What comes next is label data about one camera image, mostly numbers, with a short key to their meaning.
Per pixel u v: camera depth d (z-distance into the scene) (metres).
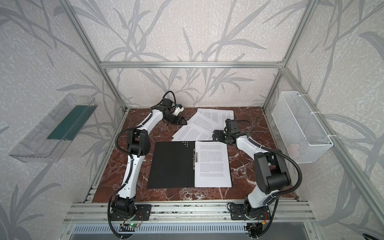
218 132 0.85
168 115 0.89
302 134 0.62
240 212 0.72
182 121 0.98
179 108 1.00
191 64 0.97
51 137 0.64
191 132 1.06
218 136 0.85
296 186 0.44
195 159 0.91
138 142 0.67
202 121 1.14
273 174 0.46
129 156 0.67
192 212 0.75
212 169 0.88
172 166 0.89
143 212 0.73
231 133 0.73
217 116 1.16
